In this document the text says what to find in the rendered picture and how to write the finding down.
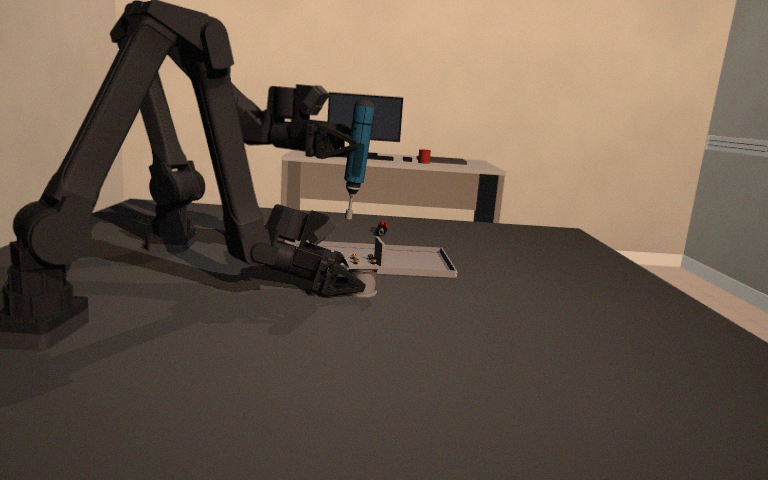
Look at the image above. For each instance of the blue nut driver barrel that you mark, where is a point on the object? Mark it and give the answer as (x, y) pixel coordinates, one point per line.
(363, 115)

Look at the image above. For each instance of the beige rectangular tray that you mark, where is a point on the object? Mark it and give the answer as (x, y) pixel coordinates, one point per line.
(401, 260)

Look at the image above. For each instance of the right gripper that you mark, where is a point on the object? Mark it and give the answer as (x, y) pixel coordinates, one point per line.
(333, 272)

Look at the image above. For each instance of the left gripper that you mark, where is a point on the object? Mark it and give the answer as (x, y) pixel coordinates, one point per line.
(318, 143)

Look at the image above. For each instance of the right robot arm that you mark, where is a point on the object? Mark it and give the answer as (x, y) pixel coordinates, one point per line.
(40, 300)

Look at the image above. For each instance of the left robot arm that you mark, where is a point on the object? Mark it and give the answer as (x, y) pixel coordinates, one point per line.
(169, 187)

